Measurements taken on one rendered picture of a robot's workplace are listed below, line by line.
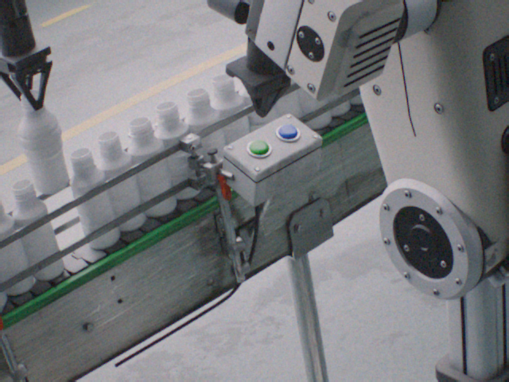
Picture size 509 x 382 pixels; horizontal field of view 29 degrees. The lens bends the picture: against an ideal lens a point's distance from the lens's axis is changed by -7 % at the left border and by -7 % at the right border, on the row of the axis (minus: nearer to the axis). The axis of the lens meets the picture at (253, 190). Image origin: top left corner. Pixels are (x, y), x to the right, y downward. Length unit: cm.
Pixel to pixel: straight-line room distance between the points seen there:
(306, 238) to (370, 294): 130
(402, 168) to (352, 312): 199
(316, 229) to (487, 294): 71
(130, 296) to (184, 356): 140
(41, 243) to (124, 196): 17
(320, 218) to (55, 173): 55
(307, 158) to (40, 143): 43
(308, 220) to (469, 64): 92
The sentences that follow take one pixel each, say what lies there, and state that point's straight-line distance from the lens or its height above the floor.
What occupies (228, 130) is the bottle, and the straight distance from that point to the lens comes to 180.
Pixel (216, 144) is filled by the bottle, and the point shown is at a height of 108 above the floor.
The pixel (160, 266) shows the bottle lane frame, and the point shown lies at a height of 94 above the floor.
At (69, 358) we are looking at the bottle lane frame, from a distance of 170.
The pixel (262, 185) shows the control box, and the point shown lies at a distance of 163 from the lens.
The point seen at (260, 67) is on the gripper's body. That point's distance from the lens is 151.
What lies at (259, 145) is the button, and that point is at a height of 112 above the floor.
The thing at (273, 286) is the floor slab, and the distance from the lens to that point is 333.
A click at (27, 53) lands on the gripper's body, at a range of 153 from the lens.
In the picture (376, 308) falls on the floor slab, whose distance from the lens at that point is 315.
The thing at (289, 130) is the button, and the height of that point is 112.
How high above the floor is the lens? 183
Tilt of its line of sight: 28 degrees down
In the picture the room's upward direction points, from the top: 11 degrees counter-clockwise
